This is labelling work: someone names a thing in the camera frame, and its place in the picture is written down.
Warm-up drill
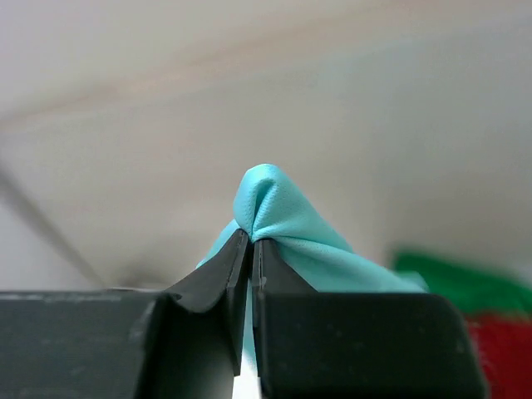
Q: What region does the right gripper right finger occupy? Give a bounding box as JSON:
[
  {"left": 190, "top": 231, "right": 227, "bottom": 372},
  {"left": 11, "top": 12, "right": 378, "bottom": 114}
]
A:
[{"left": 252, "top": 239, "right": 489, "bottom": 399}]

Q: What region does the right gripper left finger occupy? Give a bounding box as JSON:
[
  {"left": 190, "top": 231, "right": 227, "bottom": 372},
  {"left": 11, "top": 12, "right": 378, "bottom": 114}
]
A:
[{"left": 1, "top": 230, "right": 249, "bottom": 398}]

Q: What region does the teal t shirt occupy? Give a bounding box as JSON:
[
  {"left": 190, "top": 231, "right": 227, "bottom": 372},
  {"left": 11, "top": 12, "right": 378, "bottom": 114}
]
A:
[{"left": 195, "top": 163, "right": 429, "bottom": 362}]

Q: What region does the green t shirt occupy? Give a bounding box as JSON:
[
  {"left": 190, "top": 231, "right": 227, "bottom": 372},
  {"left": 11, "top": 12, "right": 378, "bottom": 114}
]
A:
[{"left": 392, "top": 250, "right": 531, "bottom": 319}]

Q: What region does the red t shirt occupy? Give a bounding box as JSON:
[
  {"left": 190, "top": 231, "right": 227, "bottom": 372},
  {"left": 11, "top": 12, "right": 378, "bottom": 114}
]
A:
[{"left": 466, "top": 313, "right": 531, "bottom": 399}]

